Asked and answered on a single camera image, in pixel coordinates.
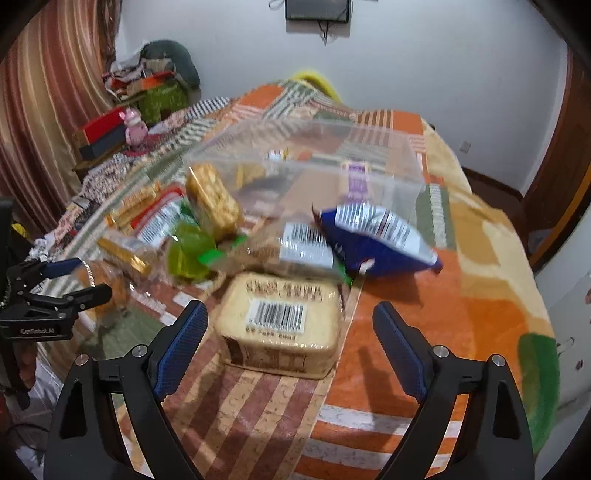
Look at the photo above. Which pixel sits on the brown wooden door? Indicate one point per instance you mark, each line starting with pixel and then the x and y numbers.
pixel 560 192

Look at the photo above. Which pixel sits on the striped red curtain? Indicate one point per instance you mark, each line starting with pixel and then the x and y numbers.
pixel 51 85

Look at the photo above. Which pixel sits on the yellow small snack packet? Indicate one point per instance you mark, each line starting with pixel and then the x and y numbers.
pixel 247 172

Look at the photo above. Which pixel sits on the dark blue flat box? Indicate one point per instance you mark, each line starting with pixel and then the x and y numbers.
pixel 103 145

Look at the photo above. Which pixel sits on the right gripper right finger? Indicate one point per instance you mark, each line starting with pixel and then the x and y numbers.
pixel 494 441

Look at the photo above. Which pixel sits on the green cardboard box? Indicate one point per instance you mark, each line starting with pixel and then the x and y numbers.
pixel 158 103

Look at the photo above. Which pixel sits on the clear plastic storage box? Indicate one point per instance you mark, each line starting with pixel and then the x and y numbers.
pixel 314 166

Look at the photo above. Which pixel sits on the orange cracker pack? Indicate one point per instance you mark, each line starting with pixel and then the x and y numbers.
pixel 132 205

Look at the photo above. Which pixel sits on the blue white chip bag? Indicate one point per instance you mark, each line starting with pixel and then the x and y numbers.
pixel 371 240

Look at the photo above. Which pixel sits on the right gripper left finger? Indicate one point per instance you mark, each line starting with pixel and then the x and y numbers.
pixel 85 440

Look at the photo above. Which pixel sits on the beige boxed cake pack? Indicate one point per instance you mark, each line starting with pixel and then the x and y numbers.
pixel 281 326

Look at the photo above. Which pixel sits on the pink plush toy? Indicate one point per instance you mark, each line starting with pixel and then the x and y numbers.
pixel 135 128

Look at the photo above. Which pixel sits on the red white snack bag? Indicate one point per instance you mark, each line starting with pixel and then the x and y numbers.
pixel 153 225

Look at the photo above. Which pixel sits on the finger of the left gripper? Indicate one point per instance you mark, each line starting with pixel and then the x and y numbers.
pixel 60 268
pixel 80 300

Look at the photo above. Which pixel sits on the wall socket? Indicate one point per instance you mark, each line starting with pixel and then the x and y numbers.
pixel 465 146

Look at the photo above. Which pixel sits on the yellow bed headboard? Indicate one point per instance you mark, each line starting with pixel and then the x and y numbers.
pixel 319 82

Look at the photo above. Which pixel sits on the clear wrapped barcode snack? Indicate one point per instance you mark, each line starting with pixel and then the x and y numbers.
pixel 294 248

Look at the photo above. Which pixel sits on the red gift box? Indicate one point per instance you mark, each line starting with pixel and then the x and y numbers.
pixel 98 127

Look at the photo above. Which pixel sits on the green jelly cup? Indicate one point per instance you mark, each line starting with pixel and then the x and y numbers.
pixel 187 243

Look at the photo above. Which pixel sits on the wall mounted dark monitor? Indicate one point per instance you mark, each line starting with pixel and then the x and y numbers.
pixel 318 10

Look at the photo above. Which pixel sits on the purple label cake roll pack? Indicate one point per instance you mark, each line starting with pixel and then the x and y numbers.
pixel 354 182

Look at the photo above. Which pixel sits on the peanut brittle bar pack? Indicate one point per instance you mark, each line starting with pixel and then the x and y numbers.
pixel 217 212

